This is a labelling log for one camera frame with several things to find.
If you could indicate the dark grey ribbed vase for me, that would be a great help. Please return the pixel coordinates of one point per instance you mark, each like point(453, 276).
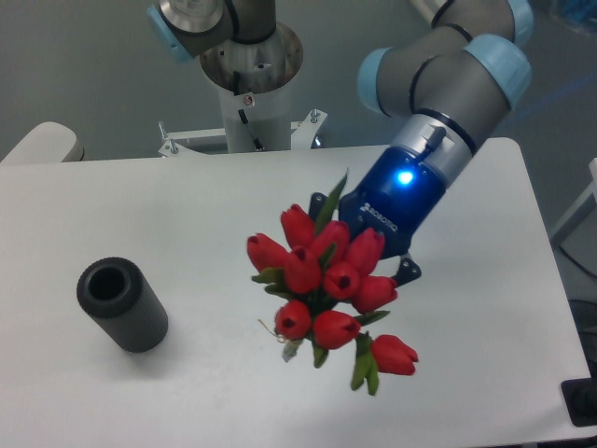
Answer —
point(115, 294)

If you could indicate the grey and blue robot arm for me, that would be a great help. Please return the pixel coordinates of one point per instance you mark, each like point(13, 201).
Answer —
point(452, 87)

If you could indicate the white furniture frame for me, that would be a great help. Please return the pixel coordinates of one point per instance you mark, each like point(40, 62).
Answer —
point(577, 212)

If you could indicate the white chair back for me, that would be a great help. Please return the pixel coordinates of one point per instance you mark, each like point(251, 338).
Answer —
point(48, 142)

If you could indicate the black device at table edge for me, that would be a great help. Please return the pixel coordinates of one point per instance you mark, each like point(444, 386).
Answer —
point(580, 400)

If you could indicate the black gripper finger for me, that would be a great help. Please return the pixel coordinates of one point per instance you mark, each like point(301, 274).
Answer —
point(319, 205)
point(407, 271)

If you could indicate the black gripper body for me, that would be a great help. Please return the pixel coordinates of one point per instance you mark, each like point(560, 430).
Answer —
point(393, 198)

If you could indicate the clear bag with blue items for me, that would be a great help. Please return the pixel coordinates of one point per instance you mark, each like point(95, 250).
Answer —
point(577, 15)

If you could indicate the red tulip bouquet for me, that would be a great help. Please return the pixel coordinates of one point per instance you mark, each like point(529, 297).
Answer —
point(332, 294)

